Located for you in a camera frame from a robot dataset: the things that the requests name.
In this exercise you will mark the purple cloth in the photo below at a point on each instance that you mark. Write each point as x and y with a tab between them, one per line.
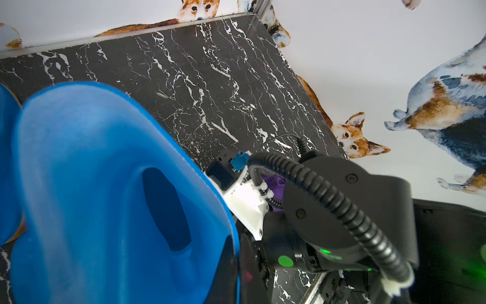
275	183

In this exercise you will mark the blue rubber boot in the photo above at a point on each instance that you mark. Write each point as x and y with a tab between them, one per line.
117	212
11	212

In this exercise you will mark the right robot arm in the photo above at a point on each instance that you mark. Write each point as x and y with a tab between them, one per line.
451	247

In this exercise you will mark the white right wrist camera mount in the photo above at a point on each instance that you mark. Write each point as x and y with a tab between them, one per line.
229	174

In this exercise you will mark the blue rubber boot back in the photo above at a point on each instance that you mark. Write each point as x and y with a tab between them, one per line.
117	212

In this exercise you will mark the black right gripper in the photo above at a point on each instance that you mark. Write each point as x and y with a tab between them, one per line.
349	216

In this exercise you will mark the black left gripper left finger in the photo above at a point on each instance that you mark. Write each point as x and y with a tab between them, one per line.
224	286

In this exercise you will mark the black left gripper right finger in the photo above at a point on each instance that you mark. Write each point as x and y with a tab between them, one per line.
252	287

